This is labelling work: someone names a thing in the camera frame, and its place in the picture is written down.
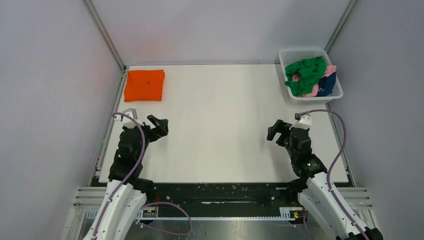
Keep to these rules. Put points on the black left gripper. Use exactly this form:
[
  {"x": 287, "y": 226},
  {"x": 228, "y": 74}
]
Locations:
[{"x": 161, "y": 129}]

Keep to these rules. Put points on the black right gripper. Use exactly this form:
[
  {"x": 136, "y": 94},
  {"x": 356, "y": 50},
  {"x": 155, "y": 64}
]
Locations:
[{"x": 273, "y": 130}]

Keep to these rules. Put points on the green t shirt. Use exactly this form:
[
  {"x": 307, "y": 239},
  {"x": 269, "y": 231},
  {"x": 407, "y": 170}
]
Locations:
[{"x": 304, "y": 74}]

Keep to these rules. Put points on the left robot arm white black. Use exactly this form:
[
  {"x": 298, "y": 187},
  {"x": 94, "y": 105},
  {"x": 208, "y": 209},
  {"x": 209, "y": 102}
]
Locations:
[{"x": 126, "y": 192}]

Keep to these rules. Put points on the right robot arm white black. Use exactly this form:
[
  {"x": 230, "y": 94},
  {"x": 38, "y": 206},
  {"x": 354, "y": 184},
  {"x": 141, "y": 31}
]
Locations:
[{"x": 314, "y": 190}]

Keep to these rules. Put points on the folded orange t shirt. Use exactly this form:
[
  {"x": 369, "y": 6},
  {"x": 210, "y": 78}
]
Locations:
[{"x": 144, "y": 85}]

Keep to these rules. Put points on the navy blue t shirt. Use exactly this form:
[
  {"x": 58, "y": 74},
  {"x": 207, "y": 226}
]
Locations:
[{"x": 326, "y": 85}]

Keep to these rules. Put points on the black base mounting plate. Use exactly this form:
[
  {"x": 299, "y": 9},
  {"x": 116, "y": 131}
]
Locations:
[{"x": 222, "y": 200}]

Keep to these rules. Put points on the white plastic laundry basket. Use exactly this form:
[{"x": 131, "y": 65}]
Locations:
[{"x": 289, "y": 56}]

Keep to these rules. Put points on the pink t shirt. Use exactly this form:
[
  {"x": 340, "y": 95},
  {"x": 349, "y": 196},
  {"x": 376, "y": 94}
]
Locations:
[{"x": 313, "y": 93}]

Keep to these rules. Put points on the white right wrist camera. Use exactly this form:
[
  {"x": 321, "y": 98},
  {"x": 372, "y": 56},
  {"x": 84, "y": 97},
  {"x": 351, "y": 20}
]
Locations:
[{"x": 303, "y": 121}]

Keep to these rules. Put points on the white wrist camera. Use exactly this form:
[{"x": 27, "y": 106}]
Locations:
[
  {"x": 128, "y": 118},
  {"x": 303, "y": 121}
]

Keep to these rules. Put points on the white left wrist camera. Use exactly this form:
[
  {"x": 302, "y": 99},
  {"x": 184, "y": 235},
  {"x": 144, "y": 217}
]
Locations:
[{"x": 128, "y": 118}]

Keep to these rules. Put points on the white slotted cable duct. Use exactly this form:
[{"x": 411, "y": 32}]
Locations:
[{"x": 283, "y": 215}]

